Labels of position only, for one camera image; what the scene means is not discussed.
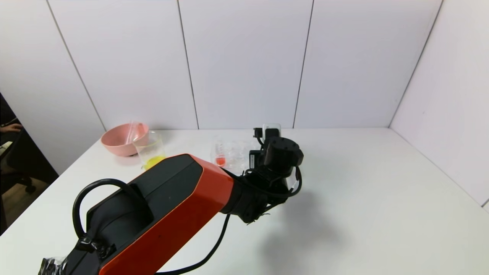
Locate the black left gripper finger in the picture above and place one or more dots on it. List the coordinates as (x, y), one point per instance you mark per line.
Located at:
(253, 158)

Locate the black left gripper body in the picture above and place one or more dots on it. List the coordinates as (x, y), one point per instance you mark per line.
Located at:
(254, 158)

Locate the test tube with yellow pigment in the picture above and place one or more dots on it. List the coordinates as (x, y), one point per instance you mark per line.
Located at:
(132, 133)

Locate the orange and black left arm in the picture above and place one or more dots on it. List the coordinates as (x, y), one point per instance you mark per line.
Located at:
(183, 206)

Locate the clear plastic test tube rack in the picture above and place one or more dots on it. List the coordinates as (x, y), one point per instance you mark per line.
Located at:
(235, 158)

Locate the test tube with red pigment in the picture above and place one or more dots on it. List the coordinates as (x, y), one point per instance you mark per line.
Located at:
(220, 160)

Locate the clear glass beaker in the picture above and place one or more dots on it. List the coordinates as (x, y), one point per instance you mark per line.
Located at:
(153, 152)

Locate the pink bowl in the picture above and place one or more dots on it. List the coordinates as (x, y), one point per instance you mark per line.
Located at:
(116, 143)

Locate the bystander hand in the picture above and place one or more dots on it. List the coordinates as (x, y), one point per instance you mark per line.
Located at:
(11, 128)

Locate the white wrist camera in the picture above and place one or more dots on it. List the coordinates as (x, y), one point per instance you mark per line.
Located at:
(272, 125)

